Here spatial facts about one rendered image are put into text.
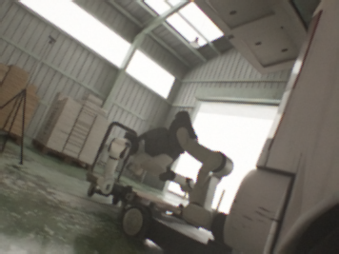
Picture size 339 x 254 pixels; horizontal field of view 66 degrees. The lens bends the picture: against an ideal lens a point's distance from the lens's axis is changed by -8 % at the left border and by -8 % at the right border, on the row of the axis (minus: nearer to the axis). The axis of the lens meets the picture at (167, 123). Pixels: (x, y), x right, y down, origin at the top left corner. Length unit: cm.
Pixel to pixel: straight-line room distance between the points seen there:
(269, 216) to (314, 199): 12
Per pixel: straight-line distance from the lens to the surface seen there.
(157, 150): 201
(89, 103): 574
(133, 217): 178
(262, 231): 77
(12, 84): 512
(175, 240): 162
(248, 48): 251
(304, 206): 75
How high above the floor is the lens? 40
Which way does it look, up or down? 11 degrees up
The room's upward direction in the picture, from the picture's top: 22 degrees clockwise
